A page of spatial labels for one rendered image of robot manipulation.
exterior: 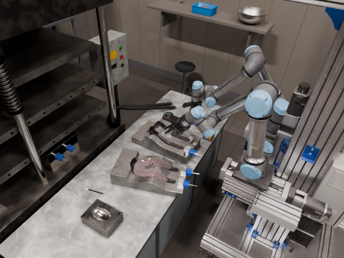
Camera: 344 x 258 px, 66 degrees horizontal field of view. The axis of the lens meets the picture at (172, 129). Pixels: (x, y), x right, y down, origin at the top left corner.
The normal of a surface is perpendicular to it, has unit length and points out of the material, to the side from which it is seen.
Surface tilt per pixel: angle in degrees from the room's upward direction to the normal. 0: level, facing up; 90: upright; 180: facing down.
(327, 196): 90
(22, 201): 0
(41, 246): 0
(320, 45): 90
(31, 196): 0
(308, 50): 90
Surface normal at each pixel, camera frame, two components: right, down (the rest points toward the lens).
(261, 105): -0.54, 0.41
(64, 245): 0.04, -0.77
